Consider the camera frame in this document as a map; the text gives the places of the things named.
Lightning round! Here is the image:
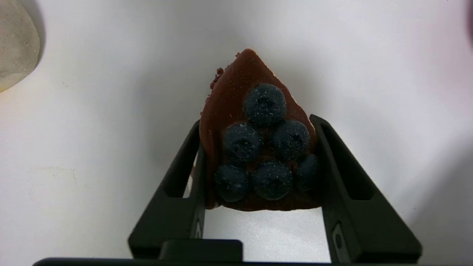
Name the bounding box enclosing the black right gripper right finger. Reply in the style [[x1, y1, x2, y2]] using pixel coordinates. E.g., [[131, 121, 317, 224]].
[[309, 114, 422, 263]]

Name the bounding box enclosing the cream soap bar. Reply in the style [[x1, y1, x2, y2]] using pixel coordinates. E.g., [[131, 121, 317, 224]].
[[0, 0, 41, 93]]

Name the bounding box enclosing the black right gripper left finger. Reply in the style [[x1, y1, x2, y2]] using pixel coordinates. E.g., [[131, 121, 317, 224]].
[[128, 120, 243, 260]]

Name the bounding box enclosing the blueberry chocolate cake slice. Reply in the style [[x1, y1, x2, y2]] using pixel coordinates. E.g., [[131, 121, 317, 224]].
[[199, 48, 321, 212]]

